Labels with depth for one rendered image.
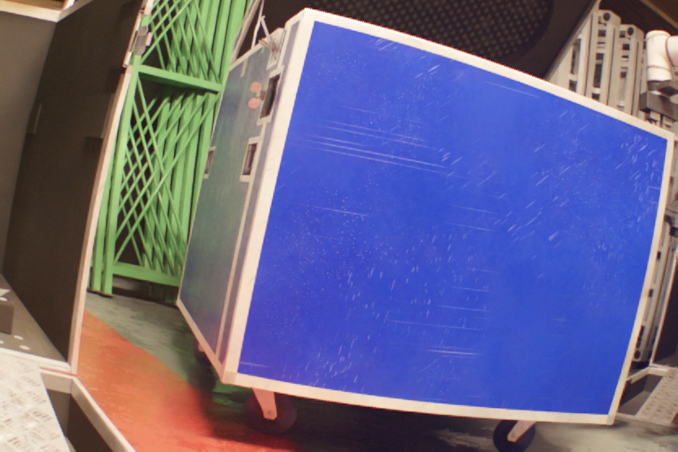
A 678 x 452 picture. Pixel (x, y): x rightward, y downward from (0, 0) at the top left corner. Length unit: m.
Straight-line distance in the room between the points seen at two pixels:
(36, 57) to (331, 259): 1.09
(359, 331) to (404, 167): 0.35
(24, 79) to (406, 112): 1.11
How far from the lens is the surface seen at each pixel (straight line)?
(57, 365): 1.61
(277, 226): 1.91
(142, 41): 1.60
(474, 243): 2.03
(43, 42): 2.54
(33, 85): 2.53
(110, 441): 1.37
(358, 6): 2.98
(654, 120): 2.40
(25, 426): 1.34
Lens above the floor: 0.54
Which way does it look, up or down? 1 degrees up
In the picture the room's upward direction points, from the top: 12 degrees clockwise
